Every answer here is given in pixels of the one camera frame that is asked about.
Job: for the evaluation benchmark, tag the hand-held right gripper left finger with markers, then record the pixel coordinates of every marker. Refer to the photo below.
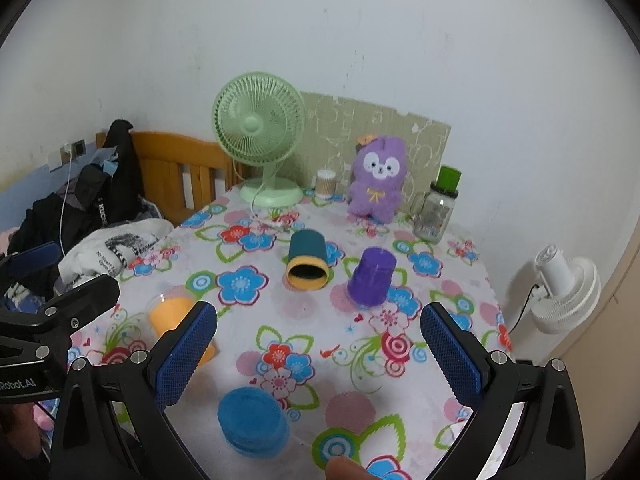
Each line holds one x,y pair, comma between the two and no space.
184,355

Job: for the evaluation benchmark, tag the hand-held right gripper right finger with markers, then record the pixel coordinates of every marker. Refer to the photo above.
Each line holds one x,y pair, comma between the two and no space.
450,355

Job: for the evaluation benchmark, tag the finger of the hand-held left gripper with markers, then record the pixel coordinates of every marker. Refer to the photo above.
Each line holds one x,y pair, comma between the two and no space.
85,300
32,257

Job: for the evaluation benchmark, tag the orange plastic cup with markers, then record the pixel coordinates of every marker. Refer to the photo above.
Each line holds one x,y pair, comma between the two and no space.
169,312

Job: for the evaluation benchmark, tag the blue plastic cup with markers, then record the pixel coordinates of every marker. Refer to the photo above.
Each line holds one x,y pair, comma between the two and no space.
250,417

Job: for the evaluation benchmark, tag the purple plastic cup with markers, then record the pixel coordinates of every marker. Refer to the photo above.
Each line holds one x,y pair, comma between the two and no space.
372,275

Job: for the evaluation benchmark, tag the teal cup with yellow rim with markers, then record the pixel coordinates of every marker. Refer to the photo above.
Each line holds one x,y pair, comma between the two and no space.
307,250

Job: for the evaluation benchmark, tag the person's right hand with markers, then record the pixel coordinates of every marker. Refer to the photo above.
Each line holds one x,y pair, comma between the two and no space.
346,469

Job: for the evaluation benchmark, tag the white printed cloth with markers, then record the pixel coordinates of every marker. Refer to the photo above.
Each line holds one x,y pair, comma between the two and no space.
125,240

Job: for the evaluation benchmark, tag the black jacket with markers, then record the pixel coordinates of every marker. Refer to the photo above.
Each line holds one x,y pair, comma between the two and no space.
117,175

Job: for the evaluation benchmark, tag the floral tablecloth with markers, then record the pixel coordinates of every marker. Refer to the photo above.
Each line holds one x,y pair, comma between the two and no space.
310,322

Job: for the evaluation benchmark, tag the white clip fan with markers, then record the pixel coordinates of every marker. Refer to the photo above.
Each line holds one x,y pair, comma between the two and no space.
565,292

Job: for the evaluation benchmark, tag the glass bottle with green lid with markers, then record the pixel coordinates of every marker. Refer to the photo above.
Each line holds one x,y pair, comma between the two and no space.
434,210

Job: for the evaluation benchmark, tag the wooden chair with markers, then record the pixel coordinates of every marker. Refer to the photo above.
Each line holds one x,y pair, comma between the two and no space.
165,150

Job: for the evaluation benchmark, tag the purple plush toy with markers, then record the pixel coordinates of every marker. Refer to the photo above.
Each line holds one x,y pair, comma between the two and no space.
377,187

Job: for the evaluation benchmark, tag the cotton swab container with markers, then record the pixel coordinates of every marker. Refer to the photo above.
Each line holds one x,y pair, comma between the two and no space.
326,184

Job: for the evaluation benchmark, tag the green desk fan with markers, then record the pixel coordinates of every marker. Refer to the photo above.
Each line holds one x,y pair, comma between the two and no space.
250,125

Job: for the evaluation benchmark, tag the beige patterned board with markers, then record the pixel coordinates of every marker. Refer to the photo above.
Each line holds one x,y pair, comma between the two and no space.
340,125

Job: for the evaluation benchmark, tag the wall socket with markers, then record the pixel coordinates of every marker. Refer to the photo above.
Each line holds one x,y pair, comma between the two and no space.
77,148

